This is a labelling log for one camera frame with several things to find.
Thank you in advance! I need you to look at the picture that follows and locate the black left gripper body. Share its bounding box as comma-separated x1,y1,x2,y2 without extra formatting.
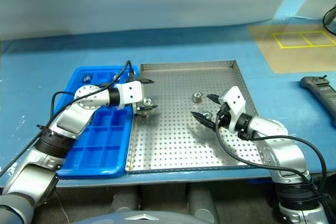
132,99,148,116

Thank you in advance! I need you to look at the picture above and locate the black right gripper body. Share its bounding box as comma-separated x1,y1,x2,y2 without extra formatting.
216,103,232,130

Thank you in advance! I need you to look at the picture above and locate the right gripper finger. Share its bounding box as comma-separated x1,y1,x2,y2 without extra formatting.
191,111,218,130
206,93,224,105

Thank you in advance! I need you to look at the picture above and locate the blue plastic compartment tray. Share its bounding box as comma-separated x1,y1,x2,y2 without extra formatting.
56,66,140,177

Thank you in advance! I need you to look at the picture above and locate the perforated metal tray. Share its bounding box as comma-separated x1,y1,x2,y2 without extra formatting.
125,60,265,174

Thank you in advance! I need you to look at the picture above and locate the brown cardboard mat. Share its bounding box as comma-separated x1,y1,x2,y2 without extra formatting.
248,23,336,74

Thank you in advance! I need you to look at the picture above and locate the grey rounded shape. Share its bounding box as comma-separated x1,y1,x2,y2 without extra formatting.
188,189,218,222
111,192,140,213

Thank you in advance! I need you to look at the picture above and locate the grey remote control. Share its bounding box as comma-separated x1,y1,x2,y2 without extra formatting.
300,74,336,127

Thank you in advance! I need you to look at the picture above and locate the yellow tape rectangle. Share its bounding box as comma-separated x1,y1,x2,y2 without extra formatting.
271,31,336,49

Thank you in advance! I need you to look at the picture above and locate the grey robot torso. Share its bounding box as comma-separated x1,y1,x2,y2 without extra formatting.
69,209,211,224

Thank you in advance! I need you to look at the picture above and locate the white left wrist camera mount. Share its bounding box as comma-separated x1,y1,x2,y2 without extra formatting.
115,81,144,111

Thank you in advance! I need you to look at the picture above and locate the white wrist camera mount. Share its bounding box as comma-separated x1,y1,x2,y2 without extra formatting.
219,86,247,132
115,81,144,111

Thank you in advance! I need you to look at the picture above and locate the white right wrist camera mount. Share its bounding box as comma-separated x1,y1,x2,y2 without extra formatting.
219,86,247,132

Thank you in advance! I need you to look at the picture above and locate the black cable loop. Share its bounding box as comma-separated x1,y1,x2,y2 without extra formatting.
322,6,336,36

